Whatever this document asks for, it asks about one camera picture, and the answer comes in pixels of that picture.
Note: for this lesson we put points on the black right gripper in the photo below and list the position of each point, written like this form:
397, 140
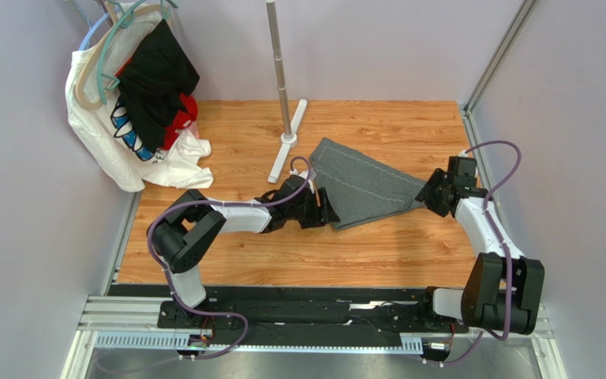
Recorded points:
433, 195

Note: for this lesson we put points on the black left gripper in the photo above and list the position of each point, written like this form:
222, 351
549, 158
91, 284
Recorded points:
327, 212

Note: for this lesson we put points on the grey cloth napkin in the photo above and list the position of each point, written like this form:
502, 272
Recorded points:
361, 189

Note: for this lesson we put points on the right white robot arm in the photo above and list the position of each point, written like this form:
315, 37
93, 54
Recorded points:
503, 291

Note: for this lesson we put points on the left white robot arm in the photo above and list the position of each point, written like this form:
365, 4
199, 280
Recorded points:
181, 236

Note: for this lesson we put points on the white stand base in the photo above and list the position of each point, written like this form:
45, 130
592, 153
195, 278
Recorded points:
287, 143

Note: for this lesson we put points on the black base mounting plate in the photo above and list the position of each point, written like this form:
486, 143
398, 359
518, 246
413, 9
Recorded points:
308, 316

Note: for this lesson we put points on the red garment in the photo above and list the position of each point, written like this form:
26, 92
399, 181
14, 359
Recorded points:
179, 123

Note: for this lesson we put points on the black garment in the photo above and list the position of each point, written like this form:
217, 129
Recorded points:
160, 42

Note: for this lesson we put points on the silver metal stand pole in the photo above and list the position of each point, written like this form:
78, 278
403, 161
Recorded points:
279, 69

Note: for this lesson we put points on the white T-shirt with print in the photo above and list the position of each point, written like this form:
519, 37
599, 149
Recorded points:
109, 136

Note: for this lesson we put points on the teal clothes hanger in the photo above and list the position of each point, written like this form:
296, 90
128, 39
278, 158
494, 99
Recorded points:
133, 22

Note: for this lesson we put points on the beige clothes hanger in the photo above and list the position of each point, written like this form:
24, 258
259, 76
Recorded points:
90, 68

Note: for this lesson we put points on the blue clothes hanger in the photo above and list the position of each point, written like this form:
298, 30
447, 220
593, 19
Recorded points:
86, 41

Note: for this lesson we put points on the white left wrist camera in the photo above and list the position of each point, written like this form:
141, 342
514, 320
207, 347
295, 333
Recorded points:
309, 175

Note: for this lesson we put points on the aluminium corner post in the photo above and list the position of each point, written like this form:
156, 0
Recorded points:
517, 24

